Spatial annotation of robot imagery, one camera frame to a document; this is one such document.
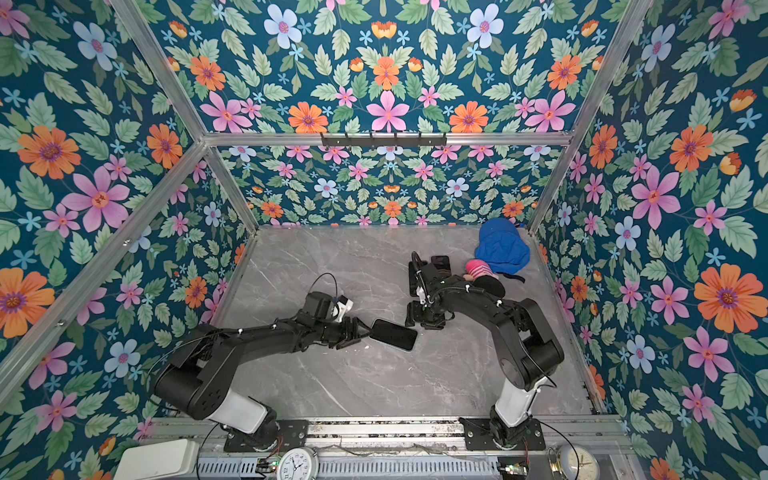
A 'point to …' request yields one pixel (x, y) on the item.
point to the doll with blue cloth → (501, 252)
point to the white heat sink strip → (359, 468)
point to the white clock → (298, 463)
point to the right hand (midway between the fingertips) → (413, 322)
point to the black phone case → (412, 280)
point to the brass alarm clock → (564, 462)
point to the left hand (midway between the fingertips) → (369, 329)
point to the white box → (169, 460)
